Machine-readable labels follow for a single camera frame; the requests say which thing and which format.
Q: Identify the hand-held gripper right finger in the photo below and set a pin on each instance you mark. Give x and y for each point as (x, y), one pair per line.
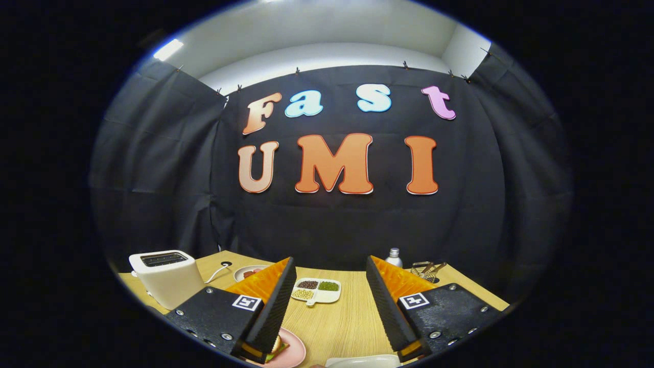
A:
(388, 312)

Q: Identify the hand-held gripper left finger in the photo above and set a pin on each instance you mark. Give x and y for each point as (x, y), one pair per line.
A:
(276, 312)

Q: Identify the green lettuce leaf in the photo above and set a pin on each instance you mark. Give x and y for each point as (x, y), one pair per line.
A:
(270, 357)

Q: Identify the yellow beans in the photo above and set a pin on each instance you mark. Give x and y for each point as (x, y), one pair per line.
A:
(303, 294)

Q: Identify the dark red beans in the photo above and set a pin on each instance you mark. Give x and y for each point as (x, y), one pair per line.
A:
(308, 284)

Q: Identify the pink plate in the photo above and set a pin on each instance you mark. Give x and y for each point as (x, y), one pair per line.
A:
(295, 352)

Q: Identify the white divided dish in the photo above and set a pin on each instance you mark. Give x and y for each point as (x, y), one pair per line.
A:
(319, 298)

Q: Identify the brown meat piece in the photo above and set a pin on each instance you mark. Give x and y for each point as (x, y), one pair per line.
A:
(250, 274)

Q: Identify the silver bottle green label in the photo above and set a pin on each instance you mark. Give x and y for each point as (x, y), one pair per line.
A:
(393, 260)

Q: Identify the round grey plate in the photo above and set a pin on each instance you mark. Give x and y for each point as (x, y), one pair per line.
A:
(239, 275)

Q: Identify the white rectangular tray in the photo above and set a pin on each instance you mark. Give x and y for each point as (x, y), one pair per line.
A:
(363, 362)

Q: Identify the green beans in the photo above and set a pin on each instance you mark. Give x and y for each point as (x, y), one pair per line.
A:
(328, 286)

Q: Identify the black backdrop cloth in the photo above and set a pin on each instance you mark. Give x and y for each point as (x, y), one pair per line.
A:
(332, 230)

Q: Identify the white toaster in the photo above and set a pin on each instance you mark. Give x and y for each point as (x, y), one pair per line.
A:
(168, 286)

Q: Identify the ceiling light panel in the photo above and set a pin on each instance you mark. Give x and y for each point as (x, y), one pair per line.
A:
(168, 49)

